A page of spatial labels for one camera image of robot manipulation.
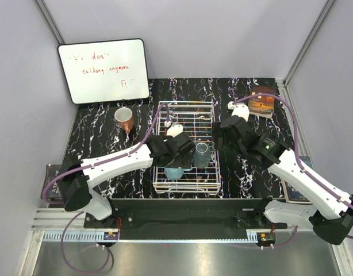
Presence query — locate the light blue faceted mug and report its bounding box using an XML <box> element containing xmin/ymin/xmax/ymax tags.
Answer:
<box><xmin>164</xmin><ymin>167</ymin><xmax>184</xmax><ymax>181</ymax></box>

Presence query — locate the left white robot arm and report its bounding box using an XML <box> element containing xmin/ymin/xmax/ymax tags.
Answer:
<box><xmin>57</xmin><ymin>132</ymin><xmax>195</xmax><ymax>228</ymax></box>

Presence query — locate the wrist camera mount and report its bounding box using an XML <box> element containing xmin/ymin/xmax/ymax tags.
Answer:
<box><xmin>165</xmin><ymin>123</ymin><xmax>183</xmax><ymax>137</ymax></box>
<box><xmin>227</xmin><ymin>101</ymin><xmax>250</xmax><ymax>122</ymax></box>

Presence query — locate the blue cover book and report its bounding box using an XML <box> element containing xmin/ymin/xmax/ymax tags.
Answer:
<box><xmin>281</xmin><ymin>156</ymin><xmax>313</xmax><ymax>204</ymax></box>

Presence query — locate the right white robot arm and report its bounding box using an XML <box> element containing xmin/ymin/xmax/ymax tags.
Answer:
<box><xmin>212</xmin><ymin>116</ymin><xmax>353</xmax><ymax>245</ymax></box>

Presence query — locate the orange cover book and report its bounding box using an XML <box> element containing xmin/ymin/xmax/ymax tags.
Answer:
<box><xmin>248</xmin><ymin>85</ymin><xmax>275</xmax><ymax>118</ymax></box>

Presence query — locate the white dry-erase board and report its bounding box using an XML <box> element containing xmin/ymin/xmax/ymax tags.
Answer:
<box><xmin>57</xmin><ymin>39</ymin><xmax>149</xmax><ymax>105</ymax></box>

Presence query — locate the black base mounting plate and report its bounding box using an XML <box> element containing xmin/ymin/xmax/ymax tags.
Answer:
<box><xmin>84</xmin><ymin>198</ymin><xmax>271</xmax><ymax>237</ymax></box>

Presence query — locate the white slotted cable duct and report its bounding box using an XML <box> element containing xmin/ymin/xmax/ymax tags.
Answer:
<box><xmin>43</xmin><ymin>231</ymin><xmax>258</xmax><ymax>243</ymax></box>

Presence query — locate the pink mug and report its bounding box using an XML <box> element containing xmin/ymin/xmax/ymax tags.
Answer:
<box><xmin>114</xmin><ymin>107</ymin><xmax>134</xmax><ymax>134</ymax></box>

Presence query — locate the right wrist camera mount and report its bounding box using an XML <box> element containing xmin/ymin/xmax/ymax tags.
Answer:
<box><xmin>227</xmin><ymin>101</ymin><xmax>250</xmax><ymax>122</ymax></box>

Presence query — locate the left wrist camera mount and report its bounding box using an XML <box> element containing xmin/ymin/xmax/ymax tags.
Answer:
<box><xmin>165</xmin><ymin>123</ymin><xmax>183</xmax><ymax>137</ymax></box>

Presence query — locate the dark Tale of Two Cities book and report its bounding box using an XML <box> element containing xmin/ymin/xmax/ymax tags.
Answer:
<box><xmin>43</xmin><ymin>164</ymin><xmax>62</xmax><ymax>201</ymax></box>

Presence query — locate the white wire dish rack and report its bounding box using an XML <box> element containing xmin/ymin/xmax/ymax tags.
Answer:
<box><xmin>153</xmin><ymin>101</ymin><xmax>221</xmax><ymax>196</ymax></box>

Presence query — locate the grey blue faceted mug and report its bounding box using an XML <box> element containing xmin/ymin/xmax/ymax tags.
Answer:
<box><xmin>193</xmin><ymin>142</ymin><xmax>211</xmax><ymax>168</ymax></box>

